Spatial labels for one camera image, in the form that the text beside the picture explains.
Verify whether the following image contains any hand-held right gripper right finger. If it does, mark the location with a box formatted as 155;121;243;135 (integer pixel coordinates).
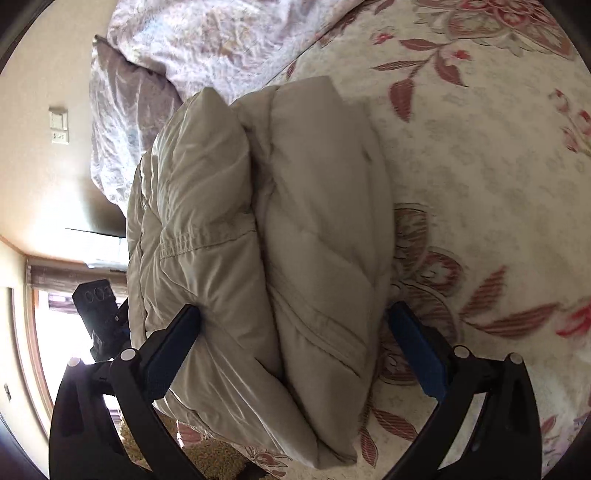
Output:
381;301;544;480

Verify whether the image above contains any floral bed sheet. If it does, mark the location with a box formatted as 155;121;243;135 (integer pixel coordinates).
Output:
173;0;591;480

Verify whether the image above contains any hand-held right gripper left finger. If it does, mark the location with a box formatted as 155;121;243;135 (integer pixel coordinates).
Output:
48;304;206;480

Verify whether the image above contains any brown window curtain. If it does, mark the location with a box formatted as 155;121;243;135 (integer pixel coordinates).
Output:
24;259;95;294

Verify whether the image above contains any lilac pillow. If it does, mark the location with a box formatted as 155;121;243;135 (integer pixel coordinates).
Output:
89;34;184;208

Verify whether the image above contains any beige down jacket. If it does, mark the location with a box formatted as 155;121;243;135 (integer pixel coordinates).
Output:
126;76;397;472

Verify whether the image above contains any bright window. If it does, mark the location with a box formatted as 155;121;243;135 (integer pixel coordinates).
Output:
13;285;122;432

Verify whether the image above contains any white wall switch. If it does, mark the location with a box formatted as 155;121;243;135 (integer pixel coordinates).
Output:
48;107;71;145

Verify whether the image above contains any dark flat screen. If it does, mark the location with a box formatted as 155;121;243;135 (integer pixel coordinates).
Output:
64;225;129;271

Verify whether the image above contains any lilac crinkled duvet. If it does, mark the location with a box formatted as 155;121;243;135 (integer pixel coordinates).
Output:
106;0;393;95

